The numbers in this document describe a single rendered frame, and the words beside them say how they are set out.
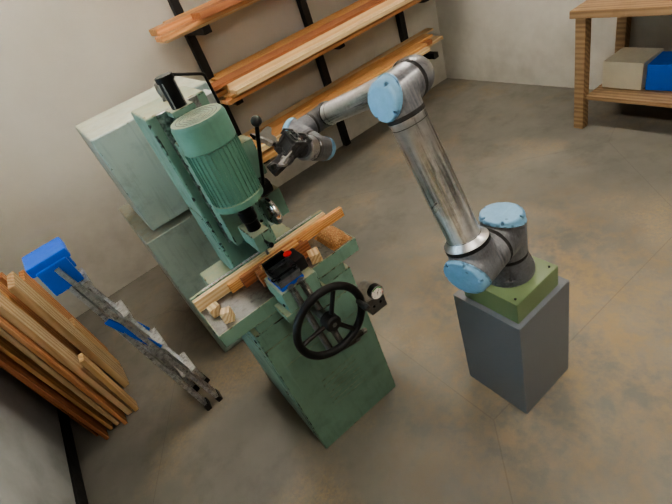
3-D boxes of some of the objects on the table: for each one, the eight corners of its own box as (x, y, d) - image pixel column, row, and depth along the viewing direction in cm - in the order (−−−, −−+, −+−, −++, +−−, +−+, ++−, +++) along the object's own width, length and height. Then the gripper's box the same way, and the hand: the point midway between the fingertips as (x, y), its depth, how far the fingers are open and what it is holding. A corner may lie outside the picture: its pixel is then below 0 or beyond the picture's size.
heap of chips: (333, 251, 164) (330, 243, 162) (313, 238, 174) (310, 231, 172) (352, 237, 167) (349, 229, 164) (331, 226, 177) (328, 218, 175)
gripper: (292, 118, 159) (254, 113, 142) (327, 155, 154) (292, 154, 137) (280, 137, 163) (242, 134, 146) (314, 174, 158) (278, 175, 141)
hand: (262, 151), depth 143 cm, fingers open, 14 cm apart
